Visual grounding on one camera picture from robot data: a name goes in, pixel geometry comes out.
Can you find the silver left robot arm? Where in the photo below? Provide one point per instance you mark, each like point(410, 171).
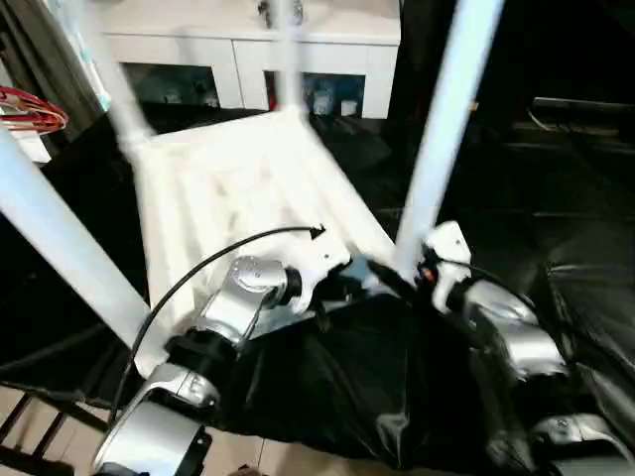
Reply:
point(228, 307)

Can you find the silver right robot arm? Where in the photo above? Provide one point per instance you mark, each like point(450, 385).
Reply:
point(506, 332)

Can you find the black metal bar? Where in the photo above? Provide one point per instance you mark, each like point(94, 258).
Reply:
point(585, 107)

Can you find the white plastic table top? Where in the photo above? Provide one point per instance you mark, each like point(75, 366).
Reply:
point(248, 188)

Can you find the black plastic mat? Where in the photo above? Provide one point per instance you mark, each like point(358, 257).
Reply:
point(347, 387)

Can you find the white plastic table leg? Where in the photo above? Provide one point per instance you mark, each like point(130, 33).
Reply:
point(60, 238)
point(446, 129)
point(288, 55)
point(109, 69)

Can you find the white cabinet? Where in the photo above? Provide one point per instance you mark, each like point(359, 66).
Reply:
point(228, 45)

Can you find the grey crumpled bundle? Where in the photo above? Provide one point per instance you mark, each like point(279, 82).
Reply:
point(281, 12)

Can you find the black metal stand frame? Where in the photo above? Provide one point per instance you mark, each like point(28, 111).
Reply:
point(45, 431)

